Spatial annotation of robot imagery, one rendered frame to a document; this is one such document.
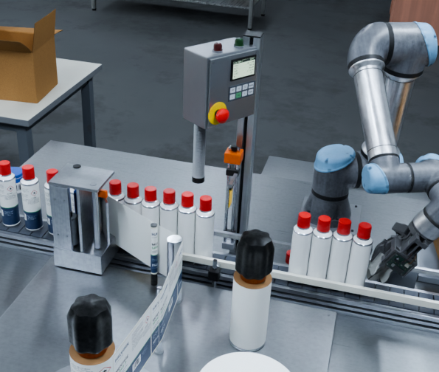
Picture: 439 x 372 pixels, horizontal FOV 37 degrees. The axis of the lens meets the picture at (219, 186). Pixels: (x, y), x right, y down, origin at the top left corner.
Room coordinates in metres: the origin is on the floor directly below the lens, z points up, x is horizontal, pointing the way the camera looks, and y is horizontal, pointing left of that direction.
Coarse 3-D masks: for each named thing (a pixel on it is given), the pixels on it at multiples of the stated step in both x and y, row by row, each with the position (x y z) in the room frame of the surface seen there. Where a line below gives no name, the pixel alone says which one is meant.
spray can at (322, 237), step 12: (324, 216) 1.46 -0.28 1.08; (324, 228) 1.43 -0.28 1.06; (312, 240) 1.44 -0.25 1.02; (324, 240) 1.42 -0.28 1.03; (312, 252) 1.43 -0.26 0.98; (324, 252) 1.42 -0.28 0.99; (312, 264) 1.43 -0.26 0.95; (324, 264) 1.43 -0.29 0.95; (312, 276) 1.43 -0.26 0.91; (324, 276) 1.43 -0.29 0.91
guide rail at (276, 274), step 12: (228, 264) 1.46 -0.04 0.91; (276, 276) 1.43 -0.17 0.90; (288, 276) 1.42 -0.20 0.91; (300, 276) 1.42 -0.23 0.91; (336, 288) 1.39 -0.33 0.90; (348, 288) 1.39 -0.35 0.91; (360, 288) 1.38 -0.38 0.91; (396, 300) 1.36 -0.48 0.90; (408, 300) 1.35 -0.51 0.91; (420, 300) 1.35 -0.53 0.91; (432, 300) 1.35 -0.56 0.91
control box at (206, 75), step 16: (192, 48) 1.58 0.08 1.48; (208, 48) 1.58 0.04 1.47; (224, 48) 1.59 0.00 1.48; (256, 48) 1.62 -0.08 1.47; (192, 64) 1.56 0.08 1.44; (208, 64) 1.52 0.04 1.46; (224, 64) 1.54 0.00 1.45; (256, 64) 1.61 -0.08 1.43; (192, 80) 1.55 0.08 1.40; (208, 80) 1.52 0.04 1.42; (224, 80) 1.54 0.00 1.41; (240, 80) 1.58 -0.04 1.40; (192, 96) 1.55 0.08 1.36; (208, 96) 1.52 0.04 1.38; (224, 96) 1.55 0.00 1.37; (192, 112) 1.55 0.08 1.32; (208, 112) 1.51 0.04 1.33; (240, 112) 1.58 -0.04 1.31
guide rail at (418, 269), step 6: (216, 234) 1.54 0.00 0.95; (222, 234) 1.54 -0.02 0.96; (228, 234) 1.54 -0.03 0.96; (234, 234) 1.54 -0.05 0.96; (240, 234) 1.54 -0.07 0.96; (276, 246) 1.50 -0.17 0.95; (282, 246) 1.50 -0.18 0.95; (288, 246) 1.50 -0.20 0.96; (384, 264) 1.44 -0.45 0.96; (414, 270) 1.42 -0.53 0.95; (420, 270) 1.42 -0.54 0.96; (426, 270) 1.41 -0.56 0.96; (432, 270) 1.41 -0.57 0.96; (438, 270) 1.41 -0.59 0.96; (438, 276) 1.41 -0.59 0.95
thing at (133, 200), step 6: (132, 186) 1.56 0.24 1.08; (138, 186) 1.56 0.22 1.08; (132, 192) 1.55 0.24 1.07; (138, 192) 1.56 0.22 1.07; (126, 198) 1.56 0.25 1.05; (132, 198) 1.55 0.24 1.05; (138, 198) 1.56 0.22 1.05; (126, 204) 1.55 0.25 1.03; (132, 204) 1.54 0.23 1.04; (138, 204) 1.55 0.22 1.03; (138, 210) 1.55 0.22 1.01
